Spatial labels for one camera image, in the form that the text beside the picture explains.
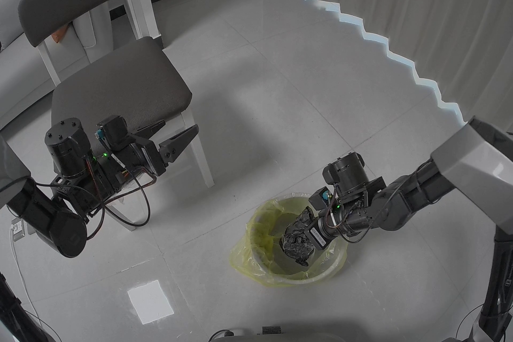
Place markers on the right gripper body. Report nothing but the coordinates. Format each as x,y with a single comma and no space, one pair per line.
334,228

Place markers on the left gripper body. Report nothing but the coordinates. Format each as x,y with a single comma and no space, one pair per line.
132,164

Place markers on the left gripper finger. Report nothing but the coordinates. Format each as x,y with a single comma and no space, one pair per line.
172,150
148,132

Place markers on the black plastic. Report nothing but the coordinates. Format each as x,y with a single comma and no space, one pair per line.
296,240

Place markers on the yellow plastic bag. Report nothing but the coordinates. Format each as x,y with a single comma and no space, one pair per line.
244,252

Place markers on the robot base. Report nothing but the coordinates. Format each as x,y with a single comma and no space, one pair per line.
304,339

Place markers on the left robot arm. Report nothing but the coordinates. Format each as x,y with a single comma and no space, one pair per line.
66,148

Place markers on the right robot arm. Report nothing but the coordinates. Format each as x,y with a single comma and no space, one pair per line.
473,160

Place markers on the white trash bin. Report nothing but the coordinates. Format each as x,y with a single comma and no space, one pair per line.
280,272

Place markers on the pale grey sofa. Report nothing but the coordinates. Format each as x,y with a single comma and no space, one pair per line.
16,64

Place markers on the white curtain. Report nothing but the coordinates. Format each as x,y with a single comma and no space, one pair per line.
421,11

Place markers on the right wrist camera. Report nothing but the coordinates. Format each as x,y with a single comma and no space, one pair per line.
318,200

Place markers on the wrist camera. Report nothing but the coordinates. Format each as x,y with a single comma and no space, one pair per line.
114,130
318,200

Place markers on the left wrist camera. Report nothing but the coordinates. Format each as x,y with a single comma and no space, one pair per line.
114,130

